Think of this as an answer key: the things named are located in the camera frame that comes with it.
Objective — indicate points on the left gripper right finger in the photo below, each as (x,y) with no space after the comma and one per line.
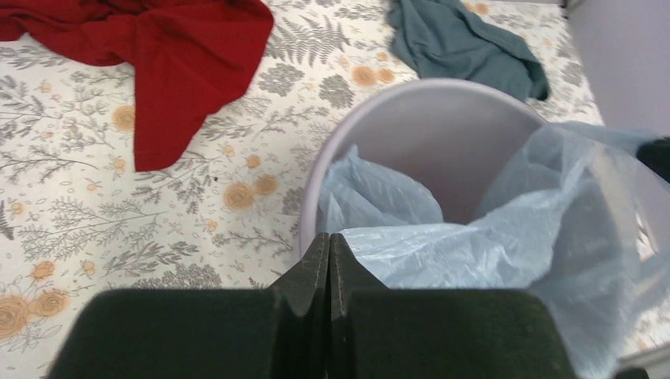
(378,332)

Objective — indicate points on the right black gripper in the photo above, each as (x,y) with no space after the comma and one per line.
(656,156)

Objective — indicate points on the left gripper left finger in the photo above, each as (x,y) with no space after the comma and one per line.
(275,332)

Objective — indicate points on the light blue plastic trash bag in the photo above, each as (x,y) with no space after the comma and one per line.
(558,221)

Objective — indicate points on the grey plastic trash bin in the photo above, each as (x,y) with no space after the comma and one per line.
(452,136)

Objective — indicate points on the floral patterned table mat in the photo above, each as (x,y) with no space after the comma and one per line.
(77,217)

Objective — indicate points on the blue-grey crumpled cloth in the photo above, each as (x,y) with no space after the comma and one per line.
(443,39)

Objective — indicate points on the red crumpled cloth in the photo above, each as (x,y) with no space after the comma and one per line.
(190,58)

